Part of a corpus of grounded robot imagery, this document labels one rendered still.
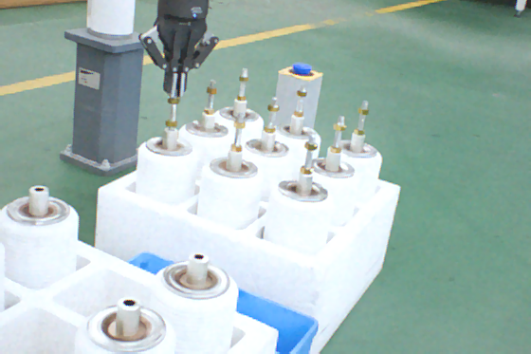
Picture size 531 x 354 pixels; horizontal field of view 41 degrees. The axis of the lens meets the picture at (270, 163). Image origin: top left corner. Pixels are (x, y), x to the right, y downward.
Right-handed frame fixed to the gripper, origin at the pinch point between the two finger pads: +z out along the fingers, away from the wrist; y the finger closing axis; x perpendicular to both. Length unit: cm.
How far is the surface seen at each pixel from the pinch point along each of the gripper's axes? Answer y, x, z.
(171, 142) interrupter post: -0.3, -1.1, 9.4
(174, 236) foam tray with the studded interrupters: -3.1, -10.1, 21.0
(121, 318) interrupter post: -27, -42, 9
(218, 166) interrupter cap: 3.6, -9.5, 10.4
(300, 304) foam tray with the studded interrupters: 7.6, -29.0, 24.1
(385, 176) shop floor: 78, 25, 36
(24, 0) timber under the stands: 44, 220, 33
